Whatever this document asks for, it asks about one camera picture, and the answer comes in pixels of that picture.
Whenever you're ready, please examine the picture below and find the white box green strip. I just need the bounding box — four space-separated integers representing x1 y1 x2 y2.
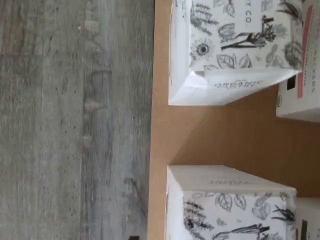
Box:
165 164 298 240
294 196 320 240

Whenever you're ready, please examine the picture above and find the brown cardboard shelf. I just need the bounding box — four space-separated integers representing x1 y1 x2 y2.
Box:
146 0 320 240

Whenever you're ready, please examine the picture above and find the white box pink strip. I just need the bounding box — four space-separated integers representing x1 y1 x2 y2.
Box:
168 0 304 106
275 0 320 124

